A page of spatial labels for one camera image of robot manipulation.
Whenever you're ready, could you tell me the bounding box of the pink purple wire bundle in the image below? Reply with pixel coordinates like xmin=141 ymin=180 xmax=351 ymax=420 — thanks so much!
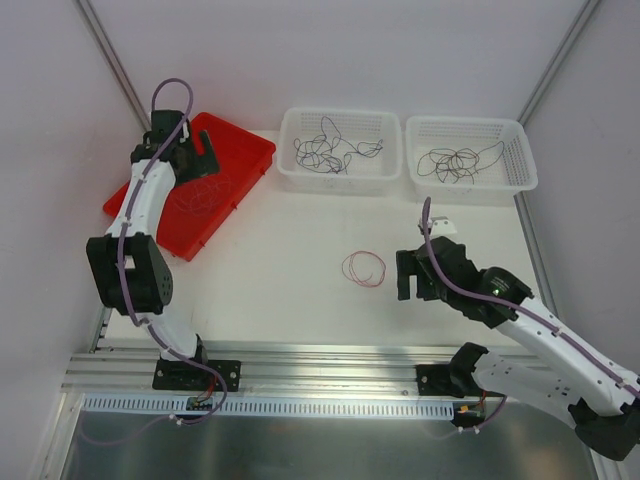
xmin=342 ymin=249 xmax=387 ymax=289

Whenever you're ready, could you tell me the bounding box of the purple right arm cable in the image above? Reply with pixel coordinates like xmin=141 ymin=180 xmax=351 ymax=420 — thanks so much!
xmin=422 ymin=197 xmax=640 ymax=396

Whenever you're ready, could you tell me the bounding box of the white basket right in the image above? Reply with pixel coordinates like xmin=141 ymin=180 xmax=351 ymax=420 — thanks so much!
xmin=405 ymin=115 xmax=538 ymax=206

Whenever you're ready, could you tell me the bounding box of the aluminium rail base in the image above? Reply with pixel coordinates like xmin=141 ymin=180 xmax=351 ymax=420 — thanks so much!
xmin=62 ymin=339 xmax=458 ymax=399

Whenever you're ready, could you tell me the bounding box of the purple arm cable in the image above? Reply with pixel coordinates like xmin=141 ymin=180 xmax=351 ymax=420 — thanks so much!
xmin=422 ymin=197 xmax=640 ymax=396
xmin=115 ymin=78 xmax=229 ymax=396

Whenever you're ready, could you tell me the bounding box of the dark purple wire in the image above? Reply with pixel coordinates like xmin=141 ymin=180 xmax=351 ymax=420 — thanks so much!
xmin=344 ymin=138 xmax=385 ymax=157
xmin=292 ymin=112 xmax=346 ymax=176
xmin=298 ymin=133 xmax=354 ymax=176

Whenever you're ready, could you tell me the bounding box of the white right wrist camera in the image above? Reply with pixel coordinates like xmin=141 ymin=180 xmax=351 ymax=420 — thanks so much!
xmin=418 ymin=216 xmax=457 ymax=238

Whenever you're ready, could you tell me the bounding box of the red plastic tray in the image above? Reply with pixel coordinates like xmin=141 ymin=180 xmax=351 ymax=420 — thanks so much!
xmin=104 ymin=113 xmax=275 ymax=261

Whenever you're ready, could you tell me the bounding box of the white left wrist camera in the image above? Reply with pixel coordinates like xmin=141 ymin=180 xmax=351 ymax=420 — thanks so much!
xmin=180 ymin=122 xmax=190 ymax=143

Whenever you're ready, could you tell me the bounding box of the white basket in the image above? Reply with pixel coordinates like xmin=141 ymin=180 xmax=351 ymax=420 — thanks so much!
xmin=405 ymin=115 xmax=538 ymax=206
xmin=276 ymin=107 xmax=403 ymax=196

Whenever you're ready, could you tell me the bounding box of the white basket middle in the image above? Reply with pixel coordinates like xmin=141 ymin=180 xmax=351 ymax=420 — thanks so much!
xmin=276 ymin=107 xmax=403 ymax=196

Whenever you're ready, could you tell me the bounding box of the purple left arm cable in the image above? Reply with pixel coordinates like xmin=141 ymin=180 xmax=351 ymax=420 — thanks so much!
xmin=115 ymin=78 xmax=229 ymax=396

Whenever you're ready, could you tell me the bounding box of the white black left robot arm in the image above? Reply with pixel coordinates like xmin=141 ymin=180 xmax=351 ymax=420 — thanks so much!
xmin=86 ymin=109 xmax=219 ymax=389

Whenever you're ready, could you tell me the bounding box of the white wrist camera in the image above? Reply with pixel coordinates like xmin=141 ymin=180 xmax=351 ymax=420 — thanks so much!
xmin=418 ymin=216 xmax=457 ymax=238
xmin=180 ymin=122 xmax=190 ymax=143

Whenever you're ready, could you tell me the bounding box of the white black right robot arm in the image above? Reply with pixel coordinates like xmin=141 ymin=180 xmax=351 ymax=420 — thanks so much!
xmin=396 ymin=237 xmax=639 ymax=461

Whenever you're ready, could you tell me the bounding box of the white slotted cable duct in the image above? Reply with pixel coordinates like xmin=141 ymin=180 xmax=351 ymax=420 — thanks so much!
xmin=83 ymin=394 xmax=454 ymax=421

